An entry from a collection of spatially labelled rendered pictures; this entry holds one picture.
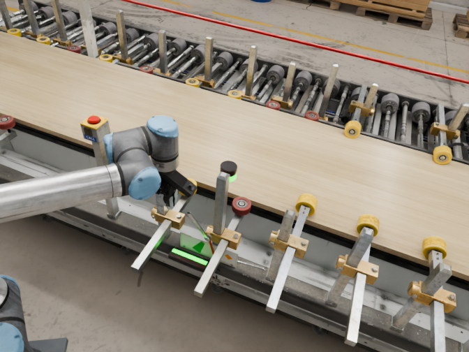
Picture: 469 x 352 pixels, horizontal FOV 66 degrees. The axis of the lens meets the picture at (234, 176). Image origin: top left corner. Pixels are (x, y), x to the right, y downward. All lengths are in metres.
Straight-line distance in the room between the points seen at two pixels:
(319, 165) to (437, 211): 0.54
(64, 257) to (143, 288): 0.56
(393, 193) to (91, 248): 1.82
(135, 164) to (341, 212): 0.93
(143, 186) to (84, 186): 0.14
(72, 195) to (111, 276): 1.51
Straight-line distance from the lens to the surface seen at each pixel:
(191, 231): 1.75
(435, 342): 1.33
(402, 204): 1.74
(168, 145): 1.09
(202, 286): 1.31
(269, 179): 1.62
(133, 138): 1.06
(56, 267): 2.52
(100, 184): 0.93
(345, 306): 1.57
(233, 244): 1.43
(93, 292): 2.36
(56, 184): 0.93
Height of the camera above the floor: 2.00
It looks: 43 degrees down
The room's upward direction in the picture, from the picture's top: 7 degrees clockwise
